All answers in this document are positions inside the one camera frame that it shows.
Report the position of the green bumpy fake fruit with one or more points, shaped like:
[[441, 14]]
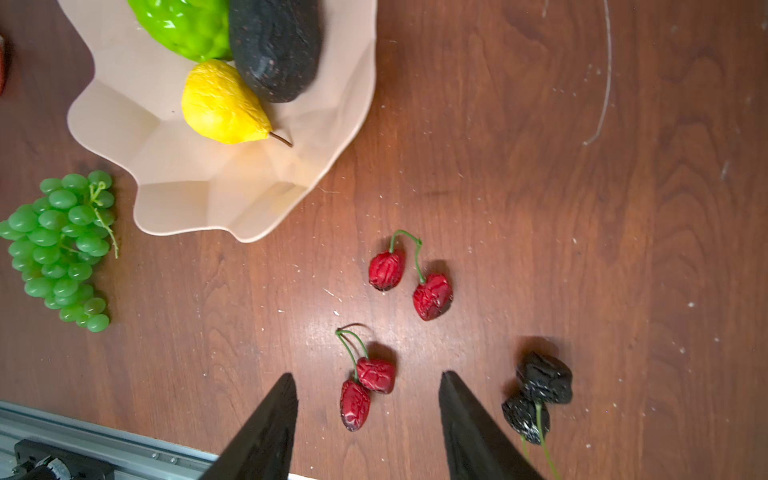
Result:
[[196, 30]]

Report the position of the pink wavy fruit bowl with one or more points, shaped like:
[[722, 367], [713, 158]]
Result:
[[130, 114]]

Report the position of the aluminium rail frame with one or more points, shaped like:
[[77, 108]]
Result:
[[41, 445]]

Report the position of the yellow fake pear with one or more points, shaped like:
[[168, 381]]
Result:
[[217, 104]]

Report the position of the black cherry pair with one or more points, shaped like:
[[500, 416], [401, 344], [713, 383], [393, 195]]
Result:
[[542, 380]]

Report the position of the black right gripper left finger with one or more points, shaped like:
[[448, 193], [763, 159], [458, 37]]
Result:
[[263, 447]]

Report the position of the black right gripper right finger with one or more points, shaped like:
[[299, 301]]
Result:
[[476, 447]]

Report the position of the dark fake avocado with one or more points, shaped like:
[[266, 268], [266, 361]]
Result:
[[276, 46]]

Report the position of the green grape bunch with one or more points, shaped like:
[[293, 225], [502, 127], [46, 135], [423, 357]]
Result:
[[57, 241]]

